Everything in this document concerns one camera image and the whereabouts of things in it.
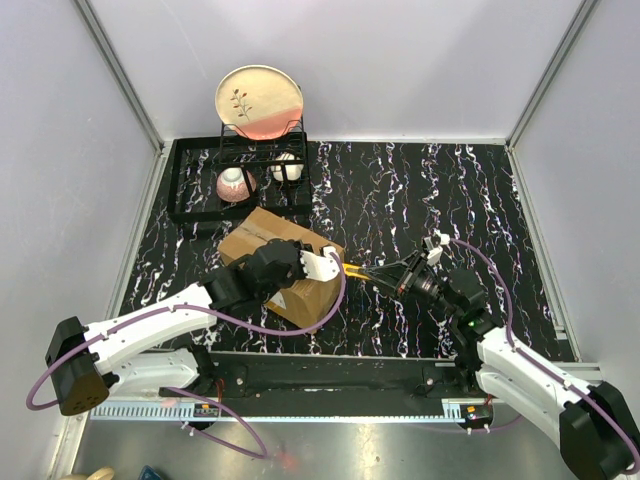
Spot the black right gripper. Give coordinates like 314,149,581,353
363,250,461,318

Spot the yellow utility knife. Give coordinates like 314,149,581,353
342,263,370,281

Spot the brown cardboard express box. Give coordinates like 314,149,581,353
209,207,345,335

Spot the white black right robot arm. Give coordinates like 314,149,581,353
363,251,639,479

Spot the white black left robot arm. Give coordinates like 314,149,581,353
45,239,324,416

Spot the small white cup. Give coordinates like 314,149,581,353
269,153,304,182

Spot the pink patterned bowl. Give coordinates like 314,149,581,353
216,167,256,203

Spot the beige pink floral plate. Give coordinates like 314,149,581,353
214,65,304,141

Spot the dark blue tray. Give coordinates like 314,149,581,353
138,465,163,480

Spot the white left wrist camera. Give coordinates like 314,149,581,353
300,246,340,283

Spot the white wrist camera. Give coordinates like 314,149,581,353
300,246,340,283
422,232,451,266

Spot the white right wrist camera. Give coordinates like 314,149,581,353
422,232,451,266

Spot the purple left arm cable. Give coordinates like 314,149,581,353
26,249,348,459

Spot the black wire dish rack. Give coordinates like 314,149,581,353
167,120,312,225

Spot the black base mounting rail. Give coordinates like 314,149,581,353
185,347,497,404

